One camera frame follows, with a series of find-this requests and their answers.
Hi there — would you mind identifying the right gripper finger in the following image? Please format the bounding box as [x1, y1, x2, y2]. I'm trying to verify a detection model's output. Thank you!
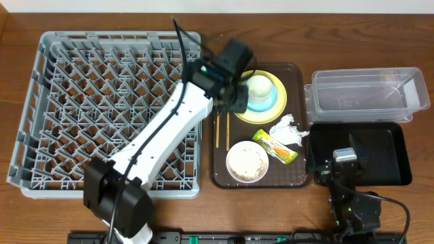
[349, 133, 369, 163]
[307, 141, 316, 165]

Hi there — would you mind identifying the light blue bowl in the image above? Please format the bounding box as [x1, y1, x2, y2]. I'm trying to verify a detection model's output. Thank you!
[248, 85, 277, 113]

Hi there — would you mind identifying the white cup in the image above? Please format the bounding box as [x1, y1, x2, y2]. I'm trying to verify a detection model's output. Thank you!
[246, 75, 273, 104]

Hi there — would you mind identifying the wooden chopstick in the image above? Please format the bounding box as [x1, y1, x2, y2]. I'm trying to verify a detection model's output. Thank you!
[216, 114, 220, 148]
[226, 113, 231, 151]

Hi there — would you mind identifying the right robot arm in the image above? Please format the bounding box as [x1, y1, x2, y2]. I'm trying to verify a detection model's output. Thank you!
[307, 133, 381, 243]

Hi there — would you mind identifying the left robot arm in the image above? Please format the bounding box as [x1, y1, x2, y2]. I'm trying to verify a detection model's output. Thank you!
[83, 58, 249, 243]

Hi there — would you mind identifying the grey plastic dishwasher rack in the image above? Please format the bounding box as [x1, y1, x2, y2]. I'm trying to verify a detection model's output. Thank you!
[7, 31, 201, 199]

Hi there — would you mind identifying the black plastic bin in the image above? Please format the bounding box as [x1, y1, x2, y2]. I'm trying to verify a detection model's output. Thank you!
[309, 122, 412, 186]

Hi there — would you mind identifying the yellow plate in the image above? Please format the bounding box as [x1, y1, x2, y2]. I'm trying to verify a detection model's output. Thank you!
[235, 70, 288, 125]

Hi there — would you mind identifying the green yellow snack wrapper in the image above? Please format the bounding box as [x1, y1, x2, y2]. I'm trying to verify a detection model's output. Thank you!
[252, 129, 298, 164]

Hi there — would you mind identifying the crumpled white tissue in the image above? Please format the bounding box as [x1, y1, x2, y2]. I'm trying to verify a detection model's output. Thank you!
[269, 114, 309, 146]

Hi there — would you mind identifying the dark brown serving tray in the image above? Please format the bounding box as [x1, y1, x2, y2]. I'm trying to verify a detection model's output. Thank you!
[209, 63, 309, 189]

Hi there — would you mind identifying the clear plastic bin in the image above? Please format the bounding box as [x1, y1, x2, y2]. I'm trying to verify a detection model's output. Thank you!
[304, 67, 431, 125]

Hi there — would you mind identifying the white bowl with food residue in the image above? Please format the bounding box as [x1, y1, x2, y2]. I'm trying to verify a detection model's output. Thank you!
[226, 141, 269, 184]

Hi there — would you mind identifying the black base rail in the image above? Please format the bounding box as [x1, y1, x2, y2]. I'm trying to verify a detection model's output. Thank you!
[66, 230, 401, 244]

